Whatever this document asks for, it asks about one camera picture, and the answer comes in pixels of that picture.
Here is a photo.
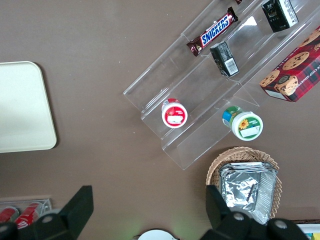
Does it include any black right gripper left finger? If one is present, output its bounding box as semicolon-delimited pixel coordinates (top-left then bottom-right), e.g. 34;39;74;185
17;184;95;240

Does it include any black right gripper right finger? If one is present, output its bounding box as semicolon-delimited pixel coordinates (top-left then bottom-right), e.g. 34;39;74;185
199;184;268;240

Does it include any light tan wicker basket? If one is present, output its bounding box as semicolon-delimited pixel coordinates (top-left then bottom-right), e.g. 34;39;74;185
205;146;283;221

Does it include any cream plastic serving tray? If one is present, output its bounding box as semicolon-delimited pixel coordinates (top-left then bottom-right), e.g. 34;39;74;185
0;61;58;154

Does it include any clear acrylic bottle rack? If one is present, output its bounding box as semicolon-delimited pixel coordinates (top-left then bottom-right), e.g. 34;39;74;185
0;198;53;226

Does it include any stack of foil trays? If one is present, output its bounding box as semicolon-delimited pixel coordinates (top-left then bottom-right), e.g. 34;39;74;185
218;161;279;226

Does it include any white snack bin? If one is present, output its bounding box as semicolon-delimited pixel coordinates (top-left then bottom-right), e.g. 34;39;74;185
292;219;320;240

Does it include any green lid yogurt cup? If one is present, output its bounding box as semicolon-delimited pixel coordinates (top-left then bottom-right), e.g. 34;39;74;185
221;105;264;141

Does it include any red lid yogurt cup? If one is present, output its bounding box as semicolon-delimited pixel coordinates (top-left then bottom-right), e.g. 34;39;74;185
161;98;189;129

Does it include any clear acrylic stepped shelf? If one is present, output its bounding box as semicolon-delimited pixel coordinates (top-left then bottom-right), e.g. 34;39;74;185
122;0;320;171

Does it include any red tartan cookie box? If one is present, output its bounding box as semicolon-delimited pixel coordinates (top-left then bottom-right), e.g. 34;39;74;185
259;24;320;103

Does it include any small black drink carton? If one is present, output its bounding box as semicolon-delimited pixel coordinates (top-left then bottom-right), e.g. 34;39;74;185
261;0;300;33
209;41;240;77

